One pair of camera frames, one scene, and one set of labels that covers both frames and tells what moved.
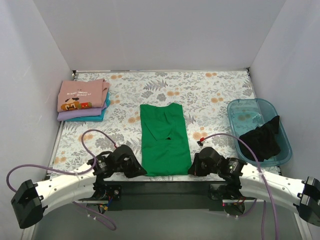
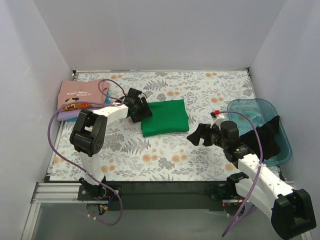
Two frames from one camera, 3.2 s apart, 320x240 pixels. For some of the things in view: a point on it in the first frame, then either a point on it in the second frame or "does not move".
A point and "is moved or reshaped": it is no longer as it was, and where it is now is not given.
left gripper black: (130, 165) to (139, 109)
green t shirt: (165, 150) is moved or reshaped
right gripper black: (201, 165) to (206, 135)
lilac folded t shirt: (81, 113) does not move
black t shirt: (264, 139) does not move
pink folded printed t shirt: (77, 94) does not move
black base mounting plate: (165, 196) does not move
